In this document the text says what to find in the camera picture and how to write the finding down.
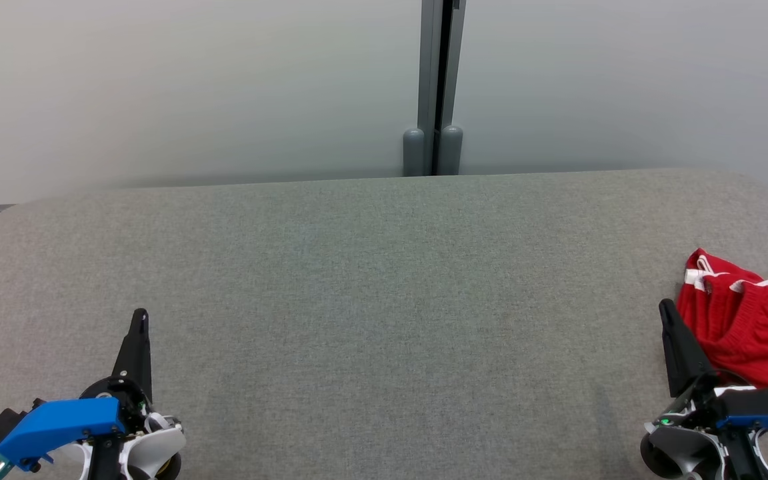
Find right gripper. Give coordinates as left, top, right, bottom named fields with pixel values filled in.
left=649, top=298, right=732, bottom=435

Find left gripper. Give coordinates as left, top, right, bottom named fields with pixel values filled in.
left=81, top=307, right=153, bottom=435

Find red shorts with white trim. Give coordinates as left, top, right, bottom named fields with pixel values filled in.
left=676, top=279, right=768, bottom=391

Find grey partition post with feet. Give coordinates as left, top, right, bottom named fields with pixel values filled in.
left=402, top=0, right=468, bottom=177

